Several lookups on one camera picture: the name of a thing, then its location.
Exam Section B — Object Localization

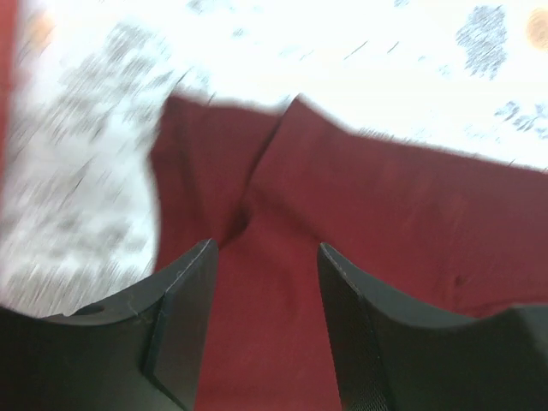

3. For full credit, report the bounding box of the dark red t shirt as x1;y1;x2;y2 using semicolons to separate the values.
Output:
151;97;547;410

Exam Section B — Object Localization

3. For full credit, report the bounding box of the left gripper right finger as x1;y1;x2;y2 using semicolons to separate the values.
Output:
318;243;547;411

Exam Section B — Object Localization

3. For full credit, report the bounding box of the floral table mat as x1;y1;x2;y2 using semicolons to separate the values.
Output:
1;1;547;317

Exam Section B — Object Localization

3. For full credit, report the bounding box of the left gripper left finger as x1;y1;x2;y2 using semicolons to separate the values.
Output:
1;240;218;411

